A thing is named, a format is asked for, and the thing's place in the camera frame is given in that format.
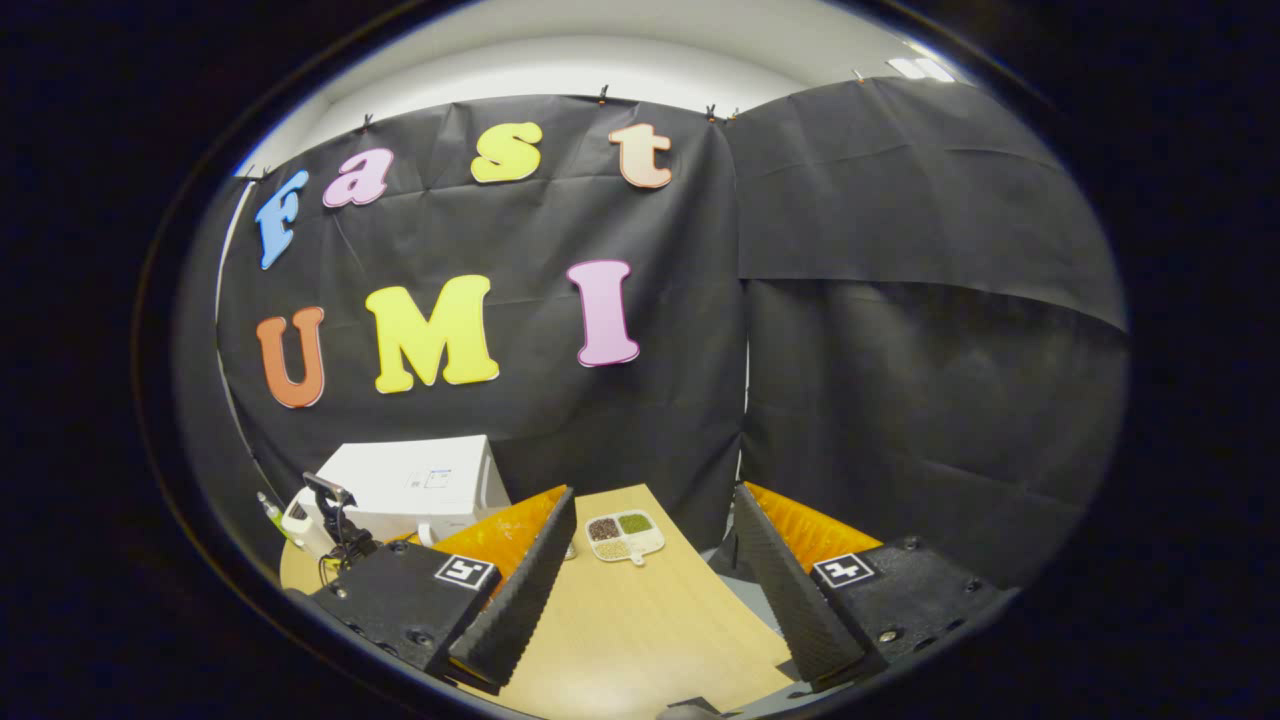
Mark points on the black backdrop cloth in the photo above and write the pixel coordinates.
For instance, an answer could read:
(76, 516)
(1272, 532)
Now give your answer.
(900, 400)

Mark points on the green label drink bottle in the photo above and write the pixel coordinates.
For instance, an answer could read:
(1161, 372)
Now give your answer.
(272, 512)

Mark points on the white microwave oven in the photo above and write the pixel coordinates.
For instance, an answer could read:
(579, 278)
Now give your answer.
(420, 480)

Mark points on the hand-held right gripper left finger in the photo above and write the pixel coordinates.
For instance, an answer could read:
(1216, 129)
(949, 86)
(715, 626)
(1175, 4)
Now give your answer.
(525, 600)

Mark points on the white divided dish with beans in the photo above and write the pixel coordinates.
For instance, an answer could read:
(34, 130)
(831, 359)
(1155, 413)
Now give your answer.
(625, 530)

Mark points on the white toaster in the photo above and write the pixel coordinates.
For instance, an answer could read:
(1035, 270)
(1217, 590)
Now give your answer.
(305, 535)

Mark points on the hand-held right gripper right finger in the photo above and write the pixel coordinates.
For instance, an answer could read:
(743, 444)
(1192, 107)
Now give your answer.
(790, 600)

